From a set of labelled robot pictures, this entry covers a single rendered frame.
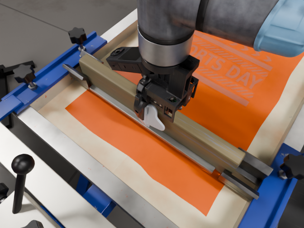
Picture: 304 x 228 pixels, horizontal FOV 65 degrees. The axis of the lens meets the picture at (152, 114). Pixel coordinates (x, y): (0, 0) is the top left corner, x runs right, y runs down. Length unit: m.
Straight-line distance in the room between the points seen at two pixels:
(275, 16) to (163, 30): 0.11
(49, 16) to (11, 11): 0.39
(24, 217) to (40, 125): 0.23
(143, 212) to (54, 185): 0.17
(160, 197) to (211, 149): 0.15
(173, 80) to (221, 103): 0.29
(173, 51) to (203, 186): 0.31
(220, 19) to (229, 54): 0.50
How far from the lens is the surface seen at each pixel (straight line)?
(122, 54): 0.44
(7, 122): 1.91
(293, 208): 1.45
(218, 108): 0.62
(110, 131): 0.57
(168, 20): 0.28
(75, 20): 2.54
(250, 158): 0.50
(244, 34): 0.26
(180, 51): 0.32
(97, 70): 0.55
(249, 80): 0.70
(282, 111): 0.68
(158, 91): 0.39
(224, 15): 0.25
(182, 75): 0.34
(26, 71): 0.60
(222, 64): 0.72
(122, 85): 0.51
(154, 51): 0.31
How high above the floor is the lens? 1.45
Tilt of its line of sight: 58 degrees down
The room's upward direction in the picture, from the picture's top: straight up
